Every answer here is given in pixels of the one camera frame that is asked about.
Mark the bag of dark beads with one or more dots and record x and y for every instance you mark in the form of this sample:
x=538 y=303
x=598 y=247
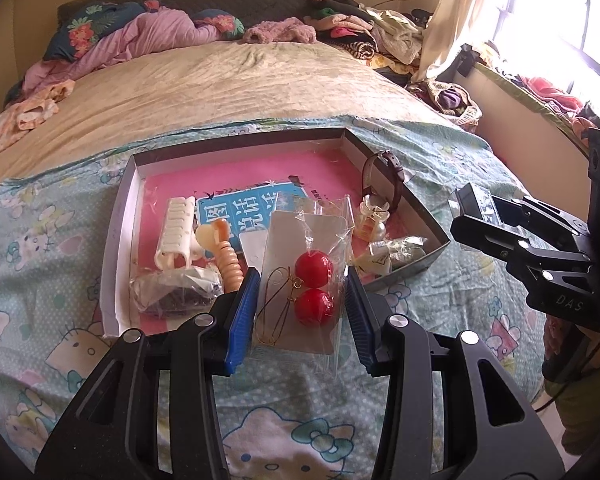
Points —
x=170 y=295

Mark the small clear plastic packet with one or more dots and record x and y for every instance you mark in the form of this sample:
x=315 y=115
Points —
x=382 y=260

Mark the large floral pillow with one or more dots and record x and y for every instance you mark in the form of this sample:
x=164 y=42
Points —
x=90 y=25

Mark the basket of clothes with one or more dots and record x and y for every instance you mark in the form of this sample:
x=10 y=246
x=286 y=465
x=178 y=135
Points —
x=450 y=102

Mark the orange spiral hair clip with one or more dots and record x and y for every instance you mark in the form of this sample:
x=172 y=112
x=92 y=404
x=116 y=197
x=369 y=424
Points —
x=228 y=265

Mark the pink quilt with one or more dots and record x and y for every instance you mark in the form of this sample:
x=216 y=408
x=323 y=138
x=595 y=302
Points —
x=145 y=35

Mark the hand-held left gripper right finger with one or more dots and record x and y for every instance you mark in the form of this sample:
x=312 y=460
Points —
x=362 y=320

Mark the teal cloth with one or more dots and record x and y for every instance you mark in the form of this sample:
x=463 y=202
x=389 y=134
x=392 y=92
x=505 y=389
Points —
x=12 y=92

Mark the cream curtain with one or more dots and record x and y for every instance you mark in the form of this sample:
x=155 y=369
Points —
x=460 y=10

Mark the clothes on window sill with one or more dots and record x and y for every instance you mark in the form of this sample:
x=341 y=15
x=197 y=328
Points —
x=550 y=92

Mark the pile of mixed clothes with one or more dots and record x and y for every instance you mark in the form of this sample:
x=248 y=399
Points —
x=370 y=25

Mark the person's right forearm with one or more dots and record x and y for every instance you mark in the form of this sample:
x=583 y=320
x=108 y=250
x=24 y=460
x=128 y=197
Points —
x=590 y=410

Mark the pearl bow hair ornament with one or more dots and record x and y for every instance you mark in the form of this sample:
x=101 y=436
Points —
x=372 y=222

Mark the cartoon cat printed blanket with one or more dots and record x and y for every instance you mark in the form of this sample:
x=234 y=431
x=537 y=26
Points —
x=55 y=240

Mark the pink fluffy garment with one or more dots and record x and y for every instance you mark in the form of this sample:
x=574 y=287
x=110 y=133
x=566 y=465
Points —
x=280 y=30

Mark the small floral pillow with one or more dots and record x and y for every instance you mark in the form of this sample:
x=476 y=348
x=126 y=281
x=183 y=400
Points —
x=222 y=22

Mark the red ball earrings packet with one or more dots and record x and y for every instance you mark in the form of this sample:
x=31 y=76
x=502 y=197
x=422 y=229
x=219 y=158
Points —
x=314 y=267

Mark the cream wardrobe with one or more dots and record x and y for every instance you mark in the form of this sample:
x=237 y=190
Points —
x=0 y=60

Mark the window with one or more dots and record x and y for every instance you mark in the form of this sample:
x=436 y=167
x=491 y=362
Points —
x=570 y=20

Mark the pale pink crumpled clothes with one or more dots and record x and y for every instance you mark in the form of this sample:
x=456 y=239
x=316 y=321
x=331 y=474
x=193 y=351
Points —
x=30 y=110

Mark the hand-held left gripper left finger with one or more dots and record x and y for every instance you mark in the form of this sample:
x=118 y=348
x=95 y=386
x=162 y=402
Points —
x=242 y=310

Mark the bed with beige sheet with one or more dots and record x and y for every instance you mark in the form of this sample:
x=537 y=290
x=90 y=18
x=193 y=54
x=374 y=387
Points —
x=205 y=90

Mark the white hair claw clip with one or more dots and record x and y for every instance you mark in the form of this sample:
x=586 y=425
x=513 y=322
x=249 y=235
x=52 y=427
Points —
x=175 y=230

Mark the shallow cardboard box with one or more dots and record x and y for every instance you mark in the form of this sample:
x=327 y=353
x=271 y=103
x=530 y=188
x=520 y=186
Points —
x=117 y=260

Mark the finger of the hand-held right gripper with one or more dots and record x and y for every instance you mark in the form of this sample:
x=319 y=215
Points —
x=477 y=205
x=485 y=237

